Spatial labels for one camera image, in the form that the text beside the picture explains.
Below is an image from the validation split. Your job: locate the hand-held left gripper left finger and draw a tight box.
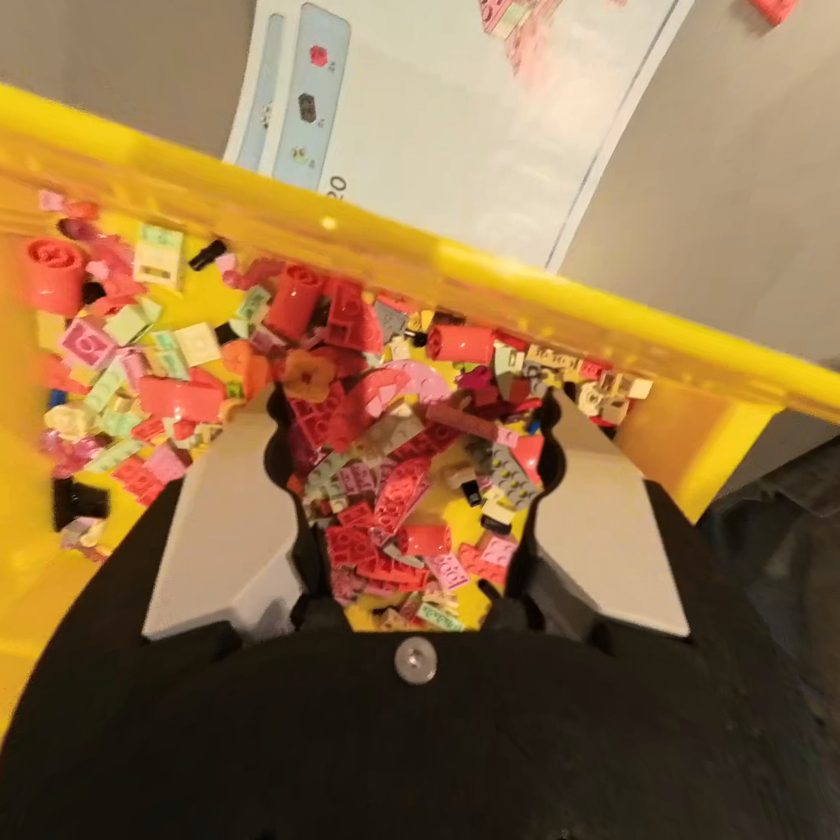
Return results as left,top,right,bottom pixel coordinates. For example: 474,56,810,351
141,384,329,642

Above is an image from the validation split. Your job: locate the red wedge plate brick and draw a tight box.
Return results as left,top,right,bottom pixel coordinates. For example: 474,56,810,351
747,0,800,27

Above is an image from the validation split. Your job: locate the yellow plastic bin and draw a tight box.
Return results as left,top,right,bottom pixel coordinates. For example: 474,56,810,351
0,82,840,729

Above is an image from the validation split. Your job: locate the thick light blue instruction booklet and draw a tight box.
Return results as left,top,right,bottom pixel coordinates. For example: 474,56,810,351
222,0,697,275

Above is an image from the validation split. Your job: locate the pile of toy bricks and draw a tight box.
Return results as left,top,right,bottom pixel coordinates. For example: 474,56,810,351
23,187,657,634

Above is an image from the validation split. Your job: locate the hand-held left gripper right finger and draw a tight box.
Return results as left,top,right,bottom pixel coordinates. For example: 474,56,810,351
517,387,691,637

